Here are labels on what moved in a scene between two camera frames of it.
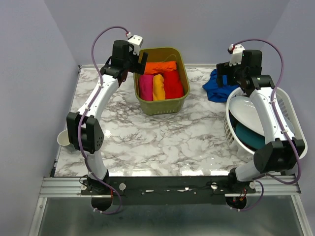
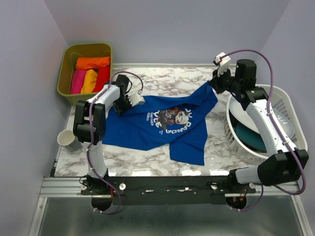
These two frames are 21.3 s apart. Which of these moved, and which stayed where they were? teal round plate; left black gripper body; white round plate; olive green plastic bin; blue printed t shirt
Moved: left black gripper body; blue printed t shirt; olive green plastic bin
Stayed: white round plate; teal round plate
